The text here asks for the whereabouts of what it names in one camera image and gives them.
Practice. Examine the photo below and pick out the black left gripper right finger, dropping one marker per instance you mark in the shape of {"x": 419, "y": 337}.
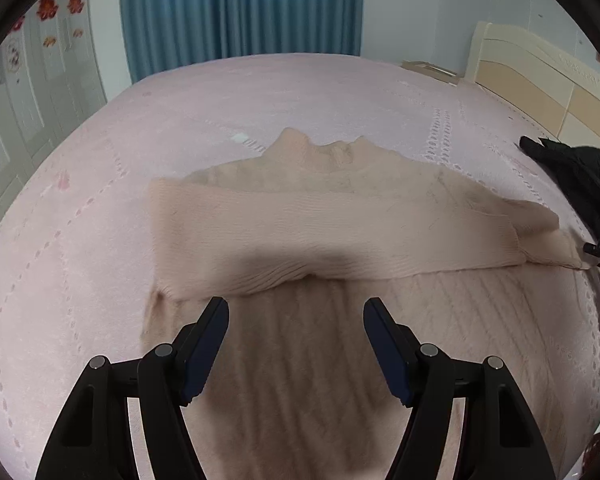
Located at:
{"x": 500, "y": 438}

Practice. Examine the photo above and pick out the blue curtain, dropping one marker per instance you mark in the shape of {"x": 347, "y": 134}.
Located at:
{"x": 161, "y": 35}

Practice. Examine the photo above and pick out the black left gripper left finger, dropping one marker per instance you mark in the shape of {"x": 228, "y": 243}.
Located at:
{"x": 91, "y": 438}

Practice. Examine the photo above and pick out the white wardrobe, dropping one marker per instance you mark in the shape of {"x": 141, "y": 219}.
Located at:
{"x": 49, "y": 85}

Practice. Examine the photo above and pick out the black jacket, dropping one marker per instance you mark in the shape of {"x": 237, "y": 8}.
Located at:
{"x": 576, "y": 171}

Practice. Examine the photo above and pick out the beige knit sweater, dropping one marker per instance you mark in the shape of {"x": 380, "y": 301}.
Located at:
{"x": 296, "y": 240}

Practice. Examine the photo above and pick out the pink bedspread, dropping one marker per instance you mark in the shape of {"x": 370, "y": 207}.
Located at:
{"x": 77, "y": 259}

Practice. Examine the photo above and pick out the cream wooden headboard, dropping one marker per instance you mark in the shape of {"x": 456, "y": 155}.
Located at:
{"x": 550, "y": 86}

